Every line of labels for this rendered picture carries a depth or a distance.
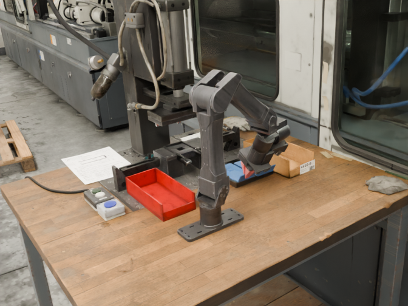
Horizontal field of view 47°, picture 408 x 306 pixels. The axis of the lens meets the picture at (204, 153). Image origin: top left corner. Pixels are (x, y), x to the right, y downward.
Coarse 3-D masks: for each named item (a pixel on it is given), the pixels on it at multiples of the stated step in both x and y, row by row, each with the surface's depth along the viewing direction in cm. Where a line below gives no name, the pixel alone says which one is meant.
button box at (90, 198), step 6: (42, 186) 166; (60, 192) 162; (66, 192) 162; (72, 192) 161; (78, 192) 162; (84, 192) 155; (90, 192) 155; (108, 192) 154; (90, 198) 151; (96, 198) 151; (102, 198) 151; (108, 198) 151; (114, 198) 152; (90, 204) 153; (96, 204) 148; (96, 210) 149
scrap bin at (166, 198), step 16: (128, 176) 158; (144, 176) 161; (160, 176) 161; (128, 192) 159; (144, 192) 146; (160, 192) 157; (176, 192) 154; (192, 192) 144; (160, 208) 139; (176, 208) 142; (192, 208) 146
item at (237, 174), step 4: (228, 164) 171; (228, 168) 167; (232, 168) 167; (236, 168) 167; (228, 172) 164; (232, 172) 164; (236, 172) 164; (240, 172) 164; (232, 176) 161; (236, 176) 161; (240, 176) 155; (244, 176) 157; (252, 176) 160; (236, 180) 158; (240, 180) 158
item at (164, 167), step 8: (160, 160) 168; (168, 160) 165; (176, 160) 166; (192, 160) 176; (200, 160) 173; (160, 168) 170; (168, 168) 166; (176, 168) 167; (200, 168) 174; (176, 176) 169
